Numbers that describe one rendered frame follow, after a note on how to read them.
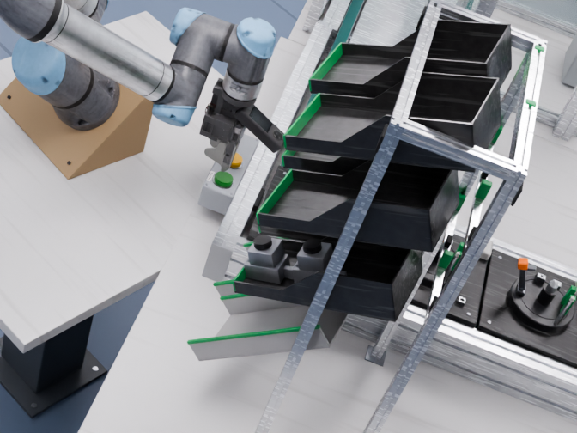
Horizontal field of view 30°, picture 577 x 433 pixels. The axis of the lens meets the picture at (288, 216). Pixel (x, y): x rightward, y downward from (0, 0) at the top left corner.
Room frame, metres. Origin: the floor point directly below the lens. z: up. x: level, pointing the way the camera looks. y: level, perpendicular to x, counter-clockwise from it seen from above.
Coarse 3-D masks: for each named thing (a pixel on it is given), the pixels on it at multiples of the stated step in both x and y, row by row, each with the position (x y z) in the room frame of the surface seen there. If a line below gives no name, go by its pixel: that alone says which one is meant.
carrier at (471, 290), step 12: (456, 240) 1.77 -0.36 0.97; (456, 252) 1.68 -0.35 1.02; (432, 264) 1.65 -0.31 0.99; (456, 264) 1.65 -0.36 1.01; (480, 264) 1.73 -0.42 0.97; (432, 276) 1.62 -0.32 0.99; (444, 276) 1.61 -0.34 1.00; (480, 276) 1.69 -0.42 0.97; (420, 288) 1.59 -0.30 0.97; (468, 288) 1.64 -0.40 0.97; (480, 288) 1.66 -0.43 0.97; (420, 300) 1.56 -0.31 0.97; (456, 300) 1.60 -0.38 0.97; (468, 300) 1.61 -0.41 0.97; (480, 300) 1.62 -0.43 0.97; (456, 312) 1.56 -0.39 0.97; (468, 312) 1.58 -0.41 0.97; (468, 324) 1.55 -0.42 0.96
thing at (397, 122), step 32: (416, 64) 1.30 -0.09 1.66; (512, 96) 1.47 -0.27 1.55; (384, 160) 1.14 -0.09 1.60; (512, 192) 1.14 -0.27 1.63; (352, 224) 1.14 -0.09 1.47; (480, 224) 1.15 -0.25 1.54; (320, 288) 1.14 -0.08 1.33; (416, 288) 1.46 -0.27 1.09; (448, 288) 1.14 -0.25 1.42; (384, 352) 1.49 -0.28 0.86; (416, 352) 1.14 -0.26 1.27; (288, 384) 1.14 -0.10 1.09; (384, 416) 1.14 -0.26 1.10
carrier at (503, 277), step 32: (512, 256) 1.79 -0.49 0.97; (512, 288) 1.67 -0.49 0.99; (544, 288) 1.67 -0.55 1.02; (576, 288) 1.68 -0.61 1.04; (480, 320) 1.56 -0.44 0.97; (512, 320) 1.60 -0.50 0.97; (544, 320) 1.61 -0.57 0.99; (576, 320) 1.67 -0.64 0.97; (544, 352) 1.55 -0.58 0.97; (576, 352) 1.58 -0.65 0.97
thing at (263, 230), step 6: (258, 228) 1.35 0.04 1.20; (264, 228) 1.35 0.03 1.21; (270, 228) 1.35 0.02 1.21; (264, 234) 1.35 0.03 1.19; (270, 234) 1.34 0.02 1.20; (276, 234) 1.34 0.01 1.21; (282, 234) 1.34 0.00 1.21; (288, 234) 1.34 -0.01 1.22; (294, 234) 1.34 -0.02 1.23; (300, 234) 1.34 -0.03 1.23; (306, 234) 1.33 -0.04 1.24; (300, 240) 1.33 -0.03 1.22; (306, 240) 1.33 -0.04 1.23
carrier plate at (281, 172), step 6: (282, 168) 1.79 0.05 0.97; (276, 174) 1.76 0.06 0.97; (282, 174) 1.77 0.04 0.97; (276, 180) 1.74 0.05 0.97; (270, 186) 1.72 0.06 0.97; (270, 192) 1.70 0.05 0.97; (264, 198) 1.68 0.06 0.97; (252, 228) 1.58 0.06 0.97; (252, 234) 1.57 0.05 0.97; (258, 234) 1.57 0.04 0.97; (252, 240) 1.56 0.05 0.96
